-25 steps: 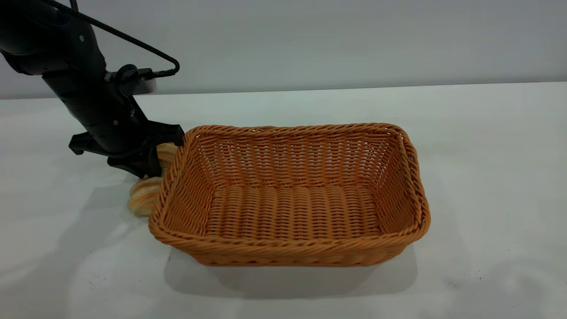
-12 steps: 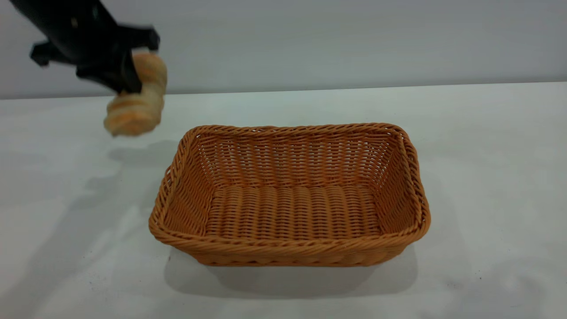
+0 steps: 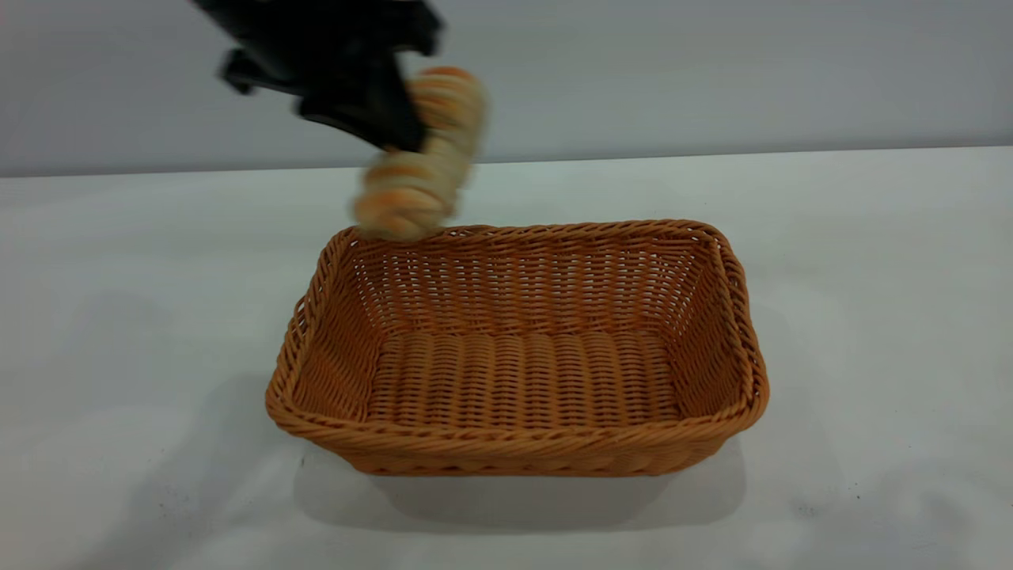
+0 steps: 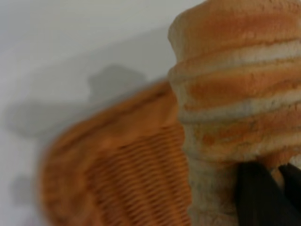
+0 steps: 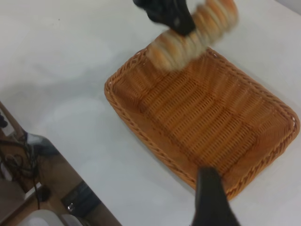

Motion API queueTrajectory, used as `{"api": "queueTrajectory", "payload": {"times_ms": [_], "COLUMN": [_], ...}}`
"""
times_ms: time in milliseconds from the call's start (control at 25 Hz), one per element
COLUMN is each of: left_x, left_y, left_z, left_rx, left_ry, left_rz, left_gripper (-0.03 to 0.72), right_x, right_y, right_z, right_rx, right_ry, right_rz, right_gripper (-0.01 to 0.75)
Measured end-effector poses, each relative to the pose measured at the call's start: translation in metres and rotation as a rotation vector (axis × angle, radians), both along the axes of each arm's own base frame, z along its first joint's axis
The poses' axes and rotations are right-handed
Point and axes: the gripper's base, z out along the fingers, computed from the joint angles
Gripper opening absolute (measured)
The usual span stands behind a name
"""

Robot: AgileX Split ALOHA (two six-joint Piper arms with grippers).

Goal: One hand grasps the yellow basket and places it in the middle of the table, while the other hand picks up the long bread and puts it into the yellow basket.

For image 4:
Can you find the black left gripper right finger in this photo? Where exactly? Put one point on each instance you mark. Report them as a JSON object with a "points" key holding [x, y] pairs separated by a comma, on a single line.
{"points": [[295, 188]]}

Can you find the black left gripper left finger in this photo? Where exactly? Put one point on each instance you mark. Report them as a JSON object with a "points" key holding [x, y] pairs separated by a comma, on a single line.
{"points": [[256, 200]]}

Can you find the striped bread roll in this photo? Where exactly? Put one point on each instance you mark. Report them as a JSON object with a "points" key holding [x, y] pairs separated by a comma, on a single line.
{"points": [[235, 94]]}

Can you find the orange woven wicker basket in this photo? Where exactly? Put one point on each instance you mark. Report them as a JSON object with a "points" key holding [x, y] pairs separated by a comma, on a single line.
{"points": [[129, 176]]}

